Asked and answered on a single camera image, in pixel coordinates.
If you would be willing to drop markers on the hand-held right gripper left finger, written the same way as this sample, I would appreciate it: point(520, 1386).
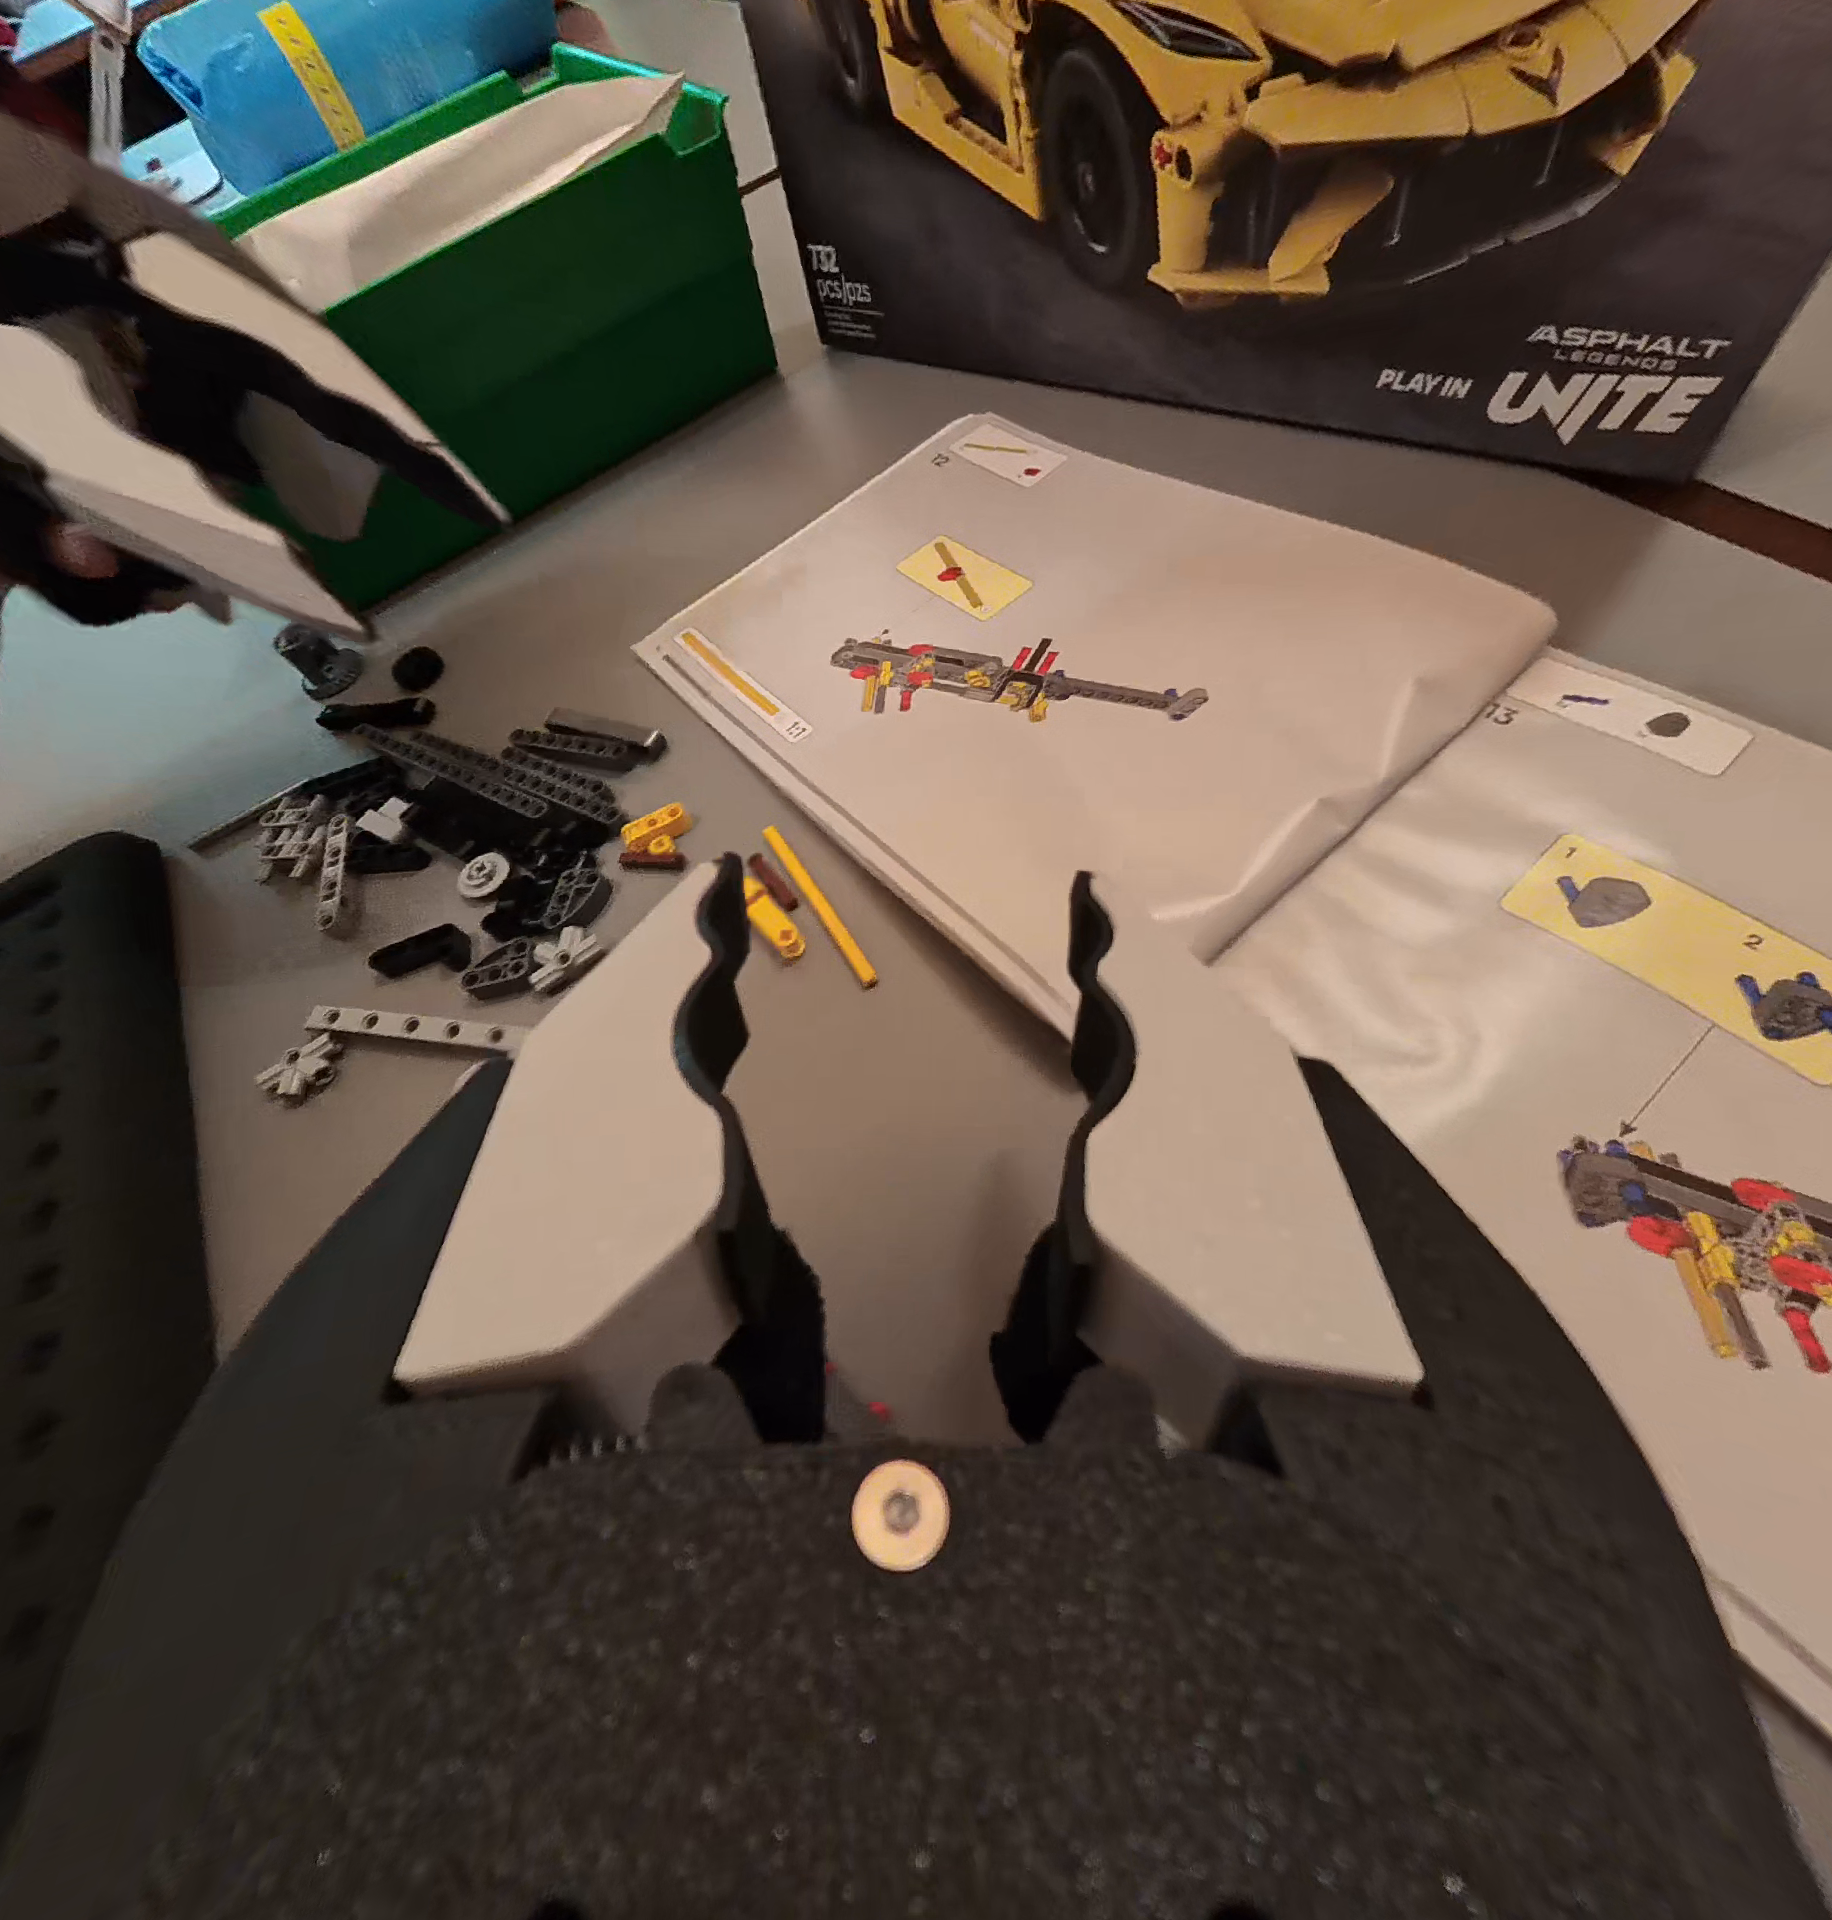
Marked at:
point(570, 1185)

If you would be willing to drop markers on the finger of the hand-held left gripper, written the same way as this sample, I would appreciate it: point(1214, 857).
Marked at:
point(45, 420)
point(256, 322)

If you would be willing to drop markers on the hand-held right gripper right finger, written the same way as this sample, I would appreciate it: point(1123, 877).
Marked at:
point(1244, 1200)

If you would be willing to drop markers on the lego instruction booklet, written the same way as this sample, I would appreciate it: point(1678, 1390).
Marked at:
point(1231, 601)

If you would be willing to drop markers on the grey lego wheel hub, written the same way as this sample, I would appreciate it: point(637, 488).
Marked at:
point(484, 877)

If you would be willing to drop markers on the yellow lego axle connector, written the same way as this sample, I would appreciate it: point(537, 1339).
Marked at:
point(785, 938)

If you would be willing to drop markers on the short brown lego axle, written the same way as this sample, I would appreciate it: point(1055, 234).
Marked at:
point(654, 862)
point(772, 882)

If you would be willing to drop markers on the yellow three-hole lego beam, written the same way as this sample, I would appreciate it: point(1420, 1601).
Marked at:
point(655, 827)

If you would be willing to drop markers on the long yellow lego axle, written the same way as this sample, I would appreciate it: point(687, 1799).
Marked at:
point(819, 906)

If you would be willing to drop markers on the lego set box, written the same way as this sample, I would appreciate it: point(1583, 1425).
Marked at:
point(1156, 346)

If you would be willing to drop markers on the person's left hand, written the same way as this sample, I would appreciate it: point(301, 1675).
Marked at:
point(83, 558)

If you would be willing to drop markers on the white paper sheet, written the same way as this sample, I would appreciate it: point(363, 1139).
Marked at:
point(450, 181)

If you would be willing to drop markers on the green storage bin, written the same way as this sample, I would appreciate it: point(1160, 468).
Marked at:
point(555, 360)

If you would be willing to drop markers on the blue plastic bag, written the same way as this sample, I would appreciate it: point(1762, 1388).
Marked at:
point(406, 61)

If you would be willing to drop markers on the pile of black grey beams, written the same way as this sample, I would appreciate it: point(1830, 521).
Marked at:
point(450, 766)

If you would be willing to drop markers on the black perforated panel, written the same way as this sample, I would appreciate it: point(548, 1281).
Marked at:
point(61, 1200)

